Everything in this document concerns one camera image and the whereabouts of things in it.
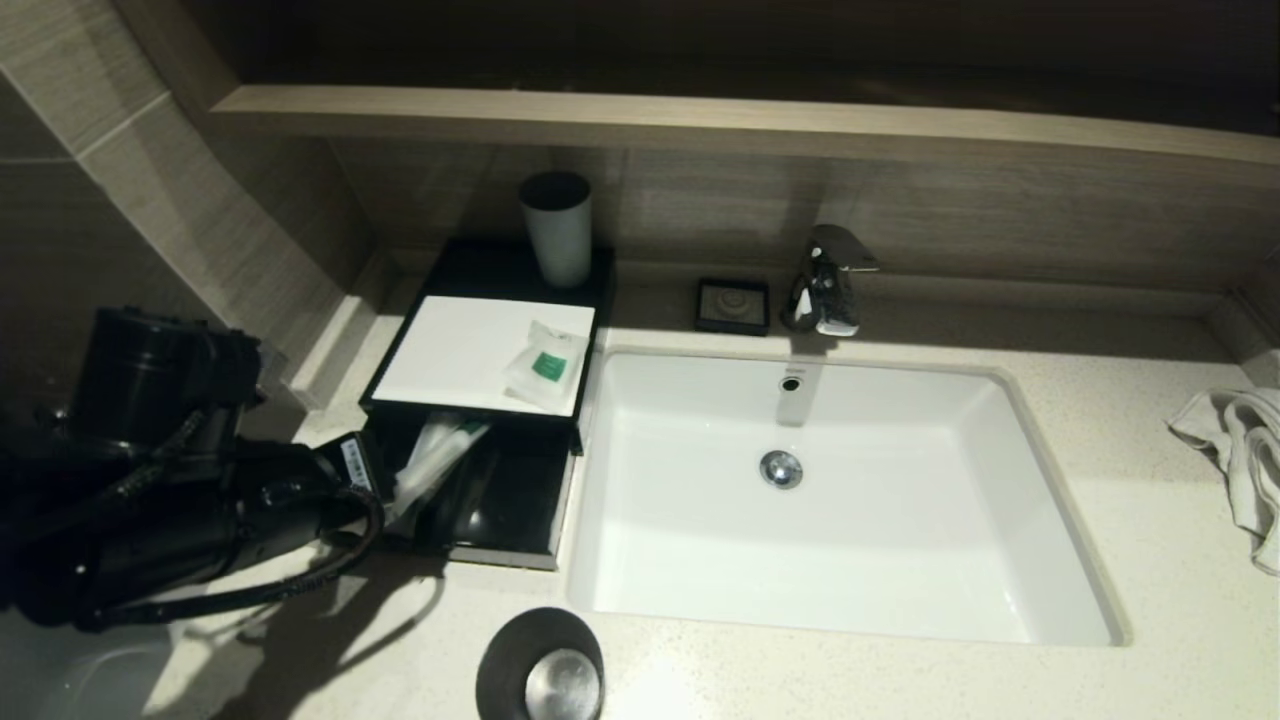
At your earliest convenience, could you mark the chrome drain plug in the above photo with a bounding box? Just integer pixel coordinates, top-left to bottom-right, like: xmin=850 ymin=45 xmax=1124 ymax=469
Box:
xmin=759 ymin=450 xmax=804 ymax=491

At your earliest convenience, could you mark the black soap dish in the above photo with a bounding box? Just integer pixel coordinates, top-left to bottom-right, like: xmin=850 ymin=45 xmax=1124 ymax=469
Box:
xmin=694 ymin=279 xmax=771 ymax=337

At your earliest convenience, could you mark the wooden wall shelf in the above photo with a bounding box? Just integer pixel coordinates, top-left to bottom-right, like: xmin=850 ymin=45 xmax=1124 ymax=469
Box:
xmin=215 ymin=87 xmax=1280 ymax=171

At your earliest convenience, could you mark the white ribbed mat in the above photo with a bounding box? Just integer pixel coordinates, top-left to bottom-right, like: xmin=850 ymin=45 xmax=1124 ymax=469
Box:
xmin=372 ymin=296 xmax=597 ymax=418

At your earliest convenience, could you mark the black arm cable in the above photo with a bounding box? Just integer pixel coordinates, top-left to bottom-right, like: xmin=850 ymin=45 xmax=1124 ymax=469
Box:
xmin=75 ymin=490 xmax=388 ymax=631

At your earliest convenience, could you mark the black amenity tray with drawer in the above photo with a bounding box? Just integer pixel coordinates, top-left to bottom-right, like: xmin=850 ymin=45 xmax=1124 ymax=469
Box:
xmin=358 ymin=238 xmax=617 ymax=456

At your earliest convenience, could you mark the white towel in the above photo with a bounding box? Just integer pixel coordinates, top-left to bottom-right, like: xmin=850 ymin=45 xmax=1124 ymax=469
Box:
xmin=1165 ymin=388 xmax=1280 ymax=576

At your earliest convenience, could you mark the white sink basin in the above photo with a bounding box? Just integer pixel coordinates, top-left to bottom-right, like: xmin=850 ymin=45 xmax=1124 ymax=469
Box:
xmin=567 ymin=345 xmax=1131 ymax=646

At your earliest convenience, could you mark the chrome faucet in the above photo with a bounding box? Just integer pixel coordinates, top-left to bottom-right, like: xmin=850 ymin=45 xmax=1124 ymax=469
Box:
xmin=781 ymin=226 xmax=879 ymax=338

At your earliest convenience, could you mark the small square packet green label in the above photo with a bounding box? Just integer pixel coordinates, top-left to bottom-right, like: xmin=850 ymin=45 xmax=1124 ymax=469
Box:
xmin=503 ymin=320 xmax=591 ymax=414

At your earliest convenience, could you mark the grey cup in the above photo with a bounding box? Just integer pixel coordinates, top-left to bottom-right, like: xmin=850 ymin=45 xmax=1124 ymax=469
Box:
xmin=518 ymin=172 xmax=593 ymax=289

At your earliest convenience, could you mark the grey toilet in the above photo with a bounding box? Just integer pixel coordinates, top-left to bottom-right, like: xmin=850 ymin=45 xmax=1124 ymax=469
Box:
xmin=0 ymin=610 xmax=176 ymax=720

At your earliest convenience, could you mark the round black dish metal centre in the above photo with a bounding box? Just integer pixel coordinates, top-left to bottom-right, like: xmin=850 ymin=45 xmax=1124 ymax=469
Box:
xmin=477 ymin=604 xmax=607 ymax=720

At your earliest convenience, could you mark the black plastic tray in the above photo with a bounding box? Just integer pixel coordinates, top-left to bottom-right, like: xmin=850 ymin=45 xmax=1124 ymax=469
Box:
xmin=365 ymin=412 xmax=579 ymax=573

